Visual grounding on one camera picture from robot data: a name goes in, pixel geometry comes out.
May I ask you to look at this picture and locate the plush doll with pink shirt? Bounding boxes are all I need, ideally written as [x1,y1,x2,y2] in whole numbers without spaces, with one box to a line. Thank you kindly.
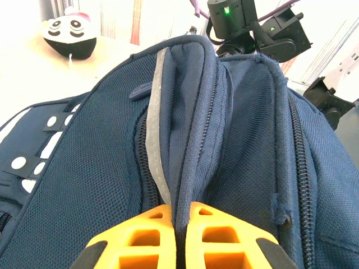
[42,6,98,71]

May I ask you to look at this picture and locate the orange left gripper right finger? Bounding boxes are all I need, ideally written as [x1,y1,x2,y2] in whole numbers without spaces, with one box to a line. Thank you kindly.
[184,201,298,269]

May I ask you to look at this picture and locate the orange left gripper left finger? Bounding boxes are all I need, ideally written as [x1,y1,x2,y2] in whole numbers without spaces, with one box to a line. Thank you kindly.
[70,203,178,269]

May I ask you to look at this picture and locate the navy blue student backpack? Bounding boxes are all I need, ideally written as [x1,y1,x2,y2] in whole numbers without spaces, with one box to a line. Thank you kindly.
[0,35,359,269]

